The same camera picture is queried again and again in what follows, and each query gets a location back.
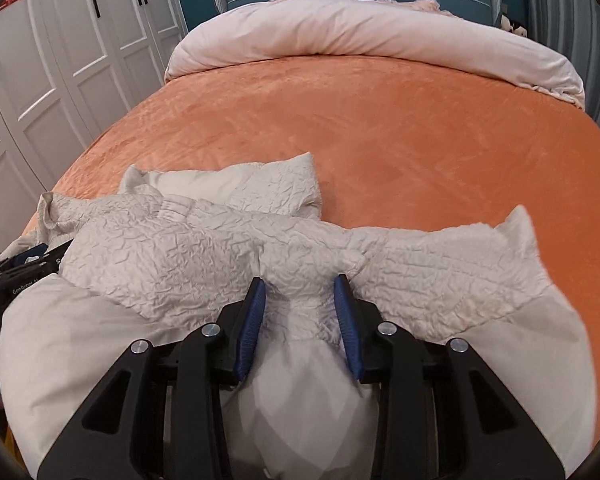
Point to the white wardrobe with red stickers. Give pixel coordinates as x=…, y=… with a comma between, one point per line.
x=70, y=69

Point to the white rolled duvet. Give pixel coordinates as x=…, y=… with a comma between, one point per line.
x=273, y=29

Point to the white padded jacket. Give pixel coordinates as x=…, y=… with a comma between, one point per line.
x=163, y=255

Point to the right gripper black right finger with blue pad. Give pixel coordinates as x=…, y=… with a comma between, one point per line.
x=442, y=412

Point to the orange bed blanket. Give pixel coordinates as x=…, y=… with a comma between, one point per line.
x=395, y=143

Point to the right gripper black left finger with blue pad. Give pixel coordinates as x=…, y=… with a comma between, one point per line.
x=156, y=413

